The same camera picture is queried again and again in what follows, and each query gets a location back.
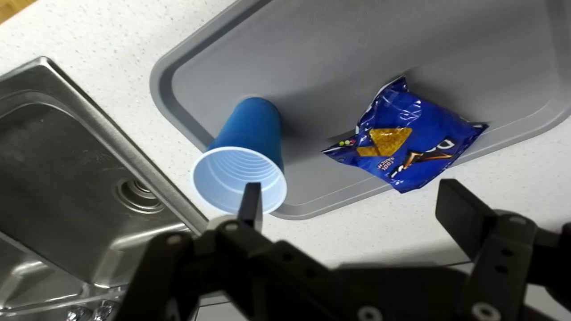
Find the blue chip bag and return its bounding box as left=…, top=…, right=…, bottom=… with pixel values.
left=324, top=76, right=487, bottom=192

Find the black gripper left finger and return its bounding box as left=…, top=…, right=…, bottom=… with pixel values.
left=237, top=181, right=262, bottom=230

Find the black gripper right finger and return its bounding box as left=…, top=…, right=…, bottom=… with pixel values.
left=435, top=178, right=495, bottom=258

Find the blue plastic cup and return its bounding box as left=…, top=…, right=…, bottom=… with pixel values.
left=190, top=96, right=287, bottom=213

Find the stainless steel double sink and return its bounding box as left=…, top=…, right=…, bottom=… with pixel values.
left=0, top=57, right=206, bottom=321

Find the grey plastic tray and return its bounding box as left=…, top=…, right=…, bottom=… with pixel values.
left=149, top=0, right=571, bottom=219

